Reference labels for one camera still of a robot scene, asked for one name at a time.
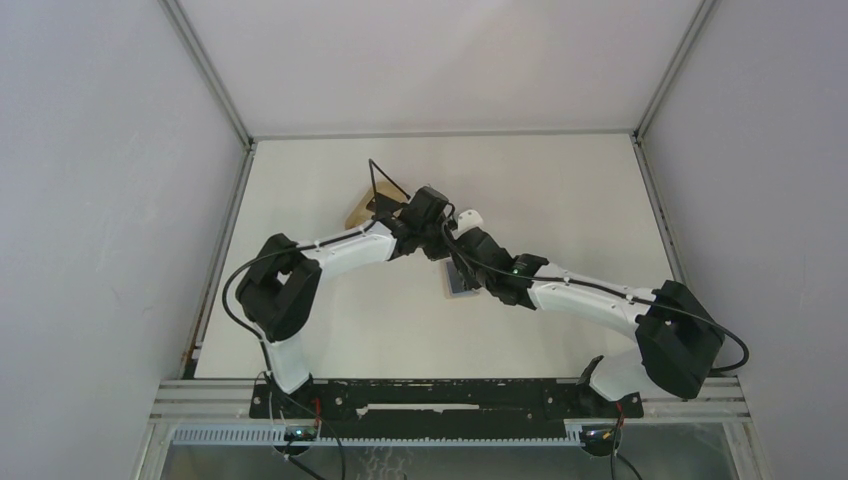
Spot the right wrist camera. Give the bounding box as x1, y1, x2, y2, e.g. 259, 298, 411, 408
454, 209, 484, 237

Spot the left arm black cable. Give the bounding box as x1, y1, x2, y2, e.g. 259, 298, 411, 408
221, 158, 412, 379

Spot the aluminium frame rail left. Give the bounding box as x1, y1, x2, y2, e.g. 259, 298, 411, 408
162, 0, 256, 286

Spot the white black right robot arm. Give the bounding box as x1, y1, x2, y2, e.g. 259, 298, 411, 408
446, 227, 727, 416

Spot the aluminium frame rail right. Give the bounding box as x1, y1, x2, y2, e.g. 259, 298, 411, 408
631, 1, 721, 262

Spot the aluminium frame rail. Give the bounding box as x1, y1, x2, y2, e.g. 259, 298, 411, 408
631, 1, 721, 262
252, 128, 636, 143
162, 0, 256, 286

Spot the white slotted cable duct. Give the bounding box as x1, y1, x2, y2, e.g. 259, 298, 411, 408
170, 423, 584, 446

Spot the front aluminium rail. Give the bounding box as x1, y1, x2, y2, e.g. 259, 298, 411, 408
148, 379, 752, 424

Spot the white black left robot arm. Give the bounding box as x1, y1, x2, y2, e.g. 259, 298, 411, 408
224, 186, 454, 417

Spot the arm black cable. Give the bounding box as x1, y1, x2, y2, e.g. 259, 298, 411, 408
221, 158, 412, 379
439, 221, 751, 374

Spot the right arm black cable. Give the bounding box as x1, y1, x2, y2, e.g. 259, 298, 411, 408
439, 221, 751, 374

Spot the black VIP card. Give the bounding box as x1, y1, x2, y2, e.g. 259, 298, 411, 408
366, 196, 406, 215

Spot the aluminium frame rail back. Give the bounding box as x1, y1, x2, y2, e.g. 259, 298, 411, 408
252, 128, 636, 143

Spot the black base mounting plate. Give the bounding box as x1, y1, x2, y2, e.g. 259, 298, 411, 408
249, 378, 644, 420

